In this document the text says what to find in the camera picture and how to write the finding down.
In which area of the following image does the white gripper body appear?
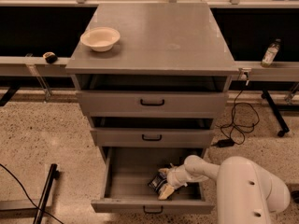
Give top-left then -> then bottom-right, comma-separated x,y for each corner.
167,165 -> 188,189

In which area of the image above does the black floor cable left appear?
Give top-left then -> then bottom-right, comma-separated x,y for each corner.
0,162 -> 64,224

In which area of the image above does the grey middle drawer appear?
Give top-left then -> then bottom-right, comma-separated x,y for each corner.
91,128 -> 214,147

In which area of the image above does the blue chip bag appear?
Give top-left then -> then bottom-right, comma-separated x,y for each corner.
148,172 -> 167,194

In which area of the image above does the black power adapter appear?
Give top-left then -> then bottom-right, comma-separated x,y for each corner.
216,139 -> 235,147

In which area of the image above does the grey drawer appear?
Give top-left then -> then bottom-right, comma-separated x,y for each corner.
92,147 -> 214,215
77,91 -> 228,119
91,128 -> 214,147

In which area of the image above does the grey rail frame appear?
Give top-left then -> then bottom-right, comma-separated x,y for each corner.
0,56 -> 299,82

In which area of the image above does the black tape measure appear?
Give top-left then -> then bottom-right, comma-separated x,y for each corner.
43,52 -> 58,63

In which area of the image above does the clear plastic bottle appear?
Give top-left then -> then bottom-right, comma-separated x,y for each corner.
261,38 -> 281,67

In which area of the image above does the white wall plug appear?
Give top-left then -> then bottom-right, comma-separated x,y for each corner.
238,68 -> 251,80

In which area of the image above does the white bowl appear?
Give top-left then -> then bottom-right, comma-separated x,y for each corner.
80,27 -> 121,52

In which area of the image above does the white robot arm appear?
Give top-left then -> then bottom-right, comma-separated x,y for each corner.
159,155 -> 291,224

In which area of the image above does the black power cable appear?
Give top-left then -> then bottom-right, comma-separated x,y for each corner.
211,79 -> 261,147

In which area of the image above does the grey drawer cabinet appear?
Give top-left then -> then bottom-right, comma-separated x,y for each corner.
64,2 -> 240,166

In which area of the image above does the grey top drawer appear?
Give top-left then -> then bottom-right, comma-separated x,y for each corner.
77,91 -> 228,119

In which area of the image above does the black stand leg left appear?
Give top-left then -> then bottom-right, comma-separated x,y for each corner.
33,163 -> 59,224

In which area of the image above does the grey bottom drawer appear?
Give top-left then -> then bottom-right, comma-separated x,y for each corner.
92,147 -> 214,215

